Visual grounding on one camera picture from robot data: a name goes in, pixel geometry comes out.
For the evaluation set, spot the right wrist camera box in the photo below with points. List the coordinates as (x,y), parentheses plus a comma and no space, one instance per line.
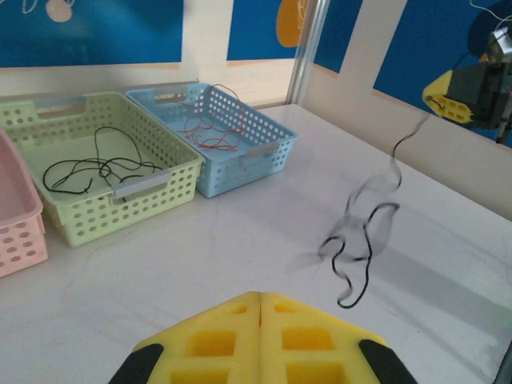
(500,46)

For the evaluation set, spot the pink perforated plastic basket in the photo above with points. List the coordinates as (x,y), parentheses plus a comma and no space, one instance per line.
(20,248)

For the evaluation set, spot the green perforated plastic basket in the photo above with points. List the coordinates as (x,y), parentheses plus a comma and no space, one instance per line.
(120,224)

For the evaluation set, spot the aluminium frame post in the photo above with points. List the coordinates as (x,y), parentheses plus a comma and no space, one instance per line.
(308,52)

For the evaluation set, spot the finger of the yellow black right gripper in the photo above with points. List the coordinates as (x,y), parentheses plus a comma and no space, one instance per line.
(440,88)
(452,110)

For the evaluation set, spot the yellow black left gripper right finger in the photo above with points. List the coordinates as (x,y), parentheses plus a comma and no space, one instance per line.
(272,356)

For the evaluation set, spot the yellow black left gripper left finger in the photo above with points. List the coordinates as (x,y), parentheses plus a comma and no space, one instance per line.
(240,320)

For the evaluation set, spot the blue perforated plastic basket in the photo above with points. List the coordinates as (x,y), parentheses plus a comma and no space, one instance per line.
(240,172)

